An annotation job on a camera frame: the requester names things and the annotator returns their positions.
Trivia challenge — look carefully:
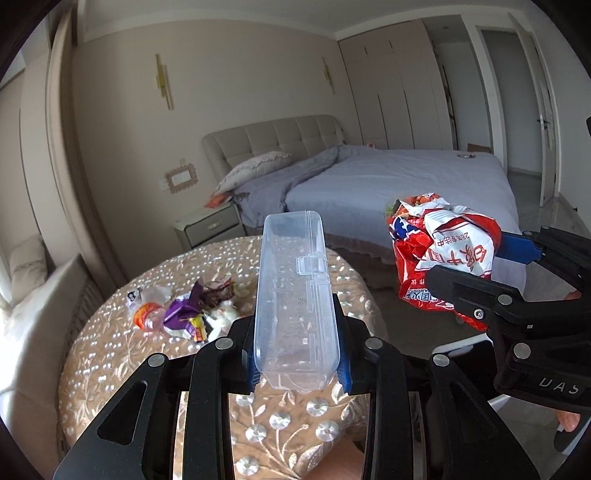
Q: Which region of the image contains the clear plastic box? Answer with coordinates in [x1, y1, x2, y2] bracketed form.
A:
[253, 211, 341, 394]

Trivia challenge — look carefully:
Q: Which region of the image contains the red white snack bag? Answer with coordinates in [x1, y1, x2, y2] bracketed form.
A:
[385, 193, 502, 312]

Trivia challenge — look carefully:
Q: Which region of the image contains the purple snack wrapper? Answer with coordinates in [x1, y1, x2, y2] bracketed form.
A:
[163, 281, 207, 343]

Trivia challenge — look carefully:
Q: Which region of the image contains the white wrapper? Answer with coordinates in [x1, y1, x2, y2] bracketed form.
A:
[204, 300, 239, 342]

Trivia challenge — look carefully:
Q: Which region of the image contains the dark red snack packet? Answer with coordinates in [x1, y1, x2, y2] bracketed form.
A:
[200, 277, 235, 309]

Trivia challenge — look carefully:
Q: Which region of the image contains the crushed clear bottle orange label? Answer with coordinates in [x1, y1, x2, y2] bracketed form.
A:
[132, 302, 166, 332]

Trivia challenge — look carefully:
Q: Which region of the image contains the white cat print bag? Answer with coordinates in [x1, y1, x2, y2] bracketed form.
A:
[126, 285, 171, 308]

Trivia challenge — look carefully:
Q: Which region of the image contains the operator right hand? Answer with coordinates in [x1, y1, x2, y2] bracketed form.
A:
[556, 290, 584, 433]

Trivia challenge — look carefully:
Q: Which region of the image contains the operator left hand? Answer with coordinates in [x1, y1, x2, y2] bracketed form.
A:
[304, 438, 365, 480]

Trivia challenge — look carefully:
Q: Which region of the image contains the white door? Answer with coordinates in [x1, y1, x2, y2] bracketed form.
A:
[509, 14, 557, 207]

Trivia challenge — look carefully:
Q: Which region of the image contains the grey nightstand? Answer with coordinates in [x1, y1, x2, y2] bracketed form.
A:
[173, 202, 246, 251]

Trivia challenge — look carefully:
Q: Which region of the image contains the bed with lavender duvet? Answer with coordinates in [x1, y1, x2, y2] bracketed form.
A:
[233, 145, 519, 264]

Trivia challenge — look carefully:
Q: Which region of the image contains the orange packet on nightstand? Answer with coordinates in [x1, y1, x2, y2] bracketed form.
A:
[204, 192, 233, 209]

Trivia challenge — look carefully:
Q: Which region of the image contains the beige wardrobe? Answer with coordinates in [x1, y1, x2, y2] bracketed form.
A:
[339, 20, 454, 150]

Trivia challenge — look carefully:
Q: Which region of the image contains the beige frilled pillow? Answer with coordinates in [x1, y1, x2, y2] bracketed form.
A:
[215, 151, 294, 194]

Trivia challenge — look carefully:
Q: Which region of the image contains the beige tufted headboard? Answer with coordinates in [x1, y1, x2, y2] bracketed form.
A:
[201, 114, 346, 180]

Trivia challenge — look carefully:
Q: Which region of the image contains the window seat cushion pillow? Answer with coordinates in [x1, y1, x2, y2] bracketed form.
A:
[9, 235, 48, 305]

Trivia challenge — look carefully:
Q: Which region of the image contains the framed wall switch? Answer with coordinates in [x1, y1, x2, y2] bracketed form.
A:
[164, 163, 198, 194]

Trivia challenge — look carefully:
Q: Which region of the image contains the gold wall sconce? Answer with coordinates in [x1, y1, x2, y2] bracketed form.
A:
[155, 54, 173, 111]
[322, 57, 335, 95]

